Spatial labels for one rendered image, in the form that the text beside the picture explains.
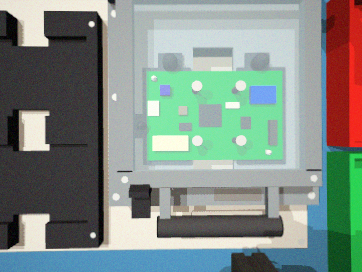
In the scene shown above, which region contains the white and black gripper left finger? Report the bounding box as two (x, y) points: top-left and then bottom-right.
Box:
(231, 253), (258, 272)

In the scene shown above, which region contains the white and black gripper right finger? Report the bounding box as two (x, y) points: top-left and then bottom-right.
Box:
(249, 253), (279, 272)

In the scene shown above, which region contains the green open tray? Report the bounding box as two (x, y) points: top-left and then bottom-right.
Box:
(326, 151), (362, 272)

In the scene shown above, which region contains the red bin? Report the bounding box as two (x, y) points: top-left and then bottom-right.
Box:
(326, 0), (362, 147)

